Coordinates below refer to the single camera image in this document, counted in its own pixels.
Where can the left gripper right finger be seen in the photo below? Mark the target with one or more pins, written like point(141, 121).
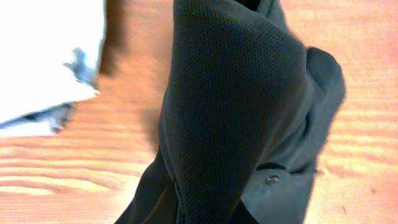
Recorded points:
point(243, 216)

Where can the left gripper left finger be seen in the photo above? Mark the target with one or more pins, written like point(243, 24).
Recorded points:
point(157, 195)

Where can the black polo shirt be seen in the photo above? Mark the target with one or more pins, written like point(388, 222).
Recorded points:
point(247, 110)

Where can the folded khaki trousers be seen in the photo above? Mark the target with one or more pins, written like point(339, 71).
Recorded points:
point(50, 52)

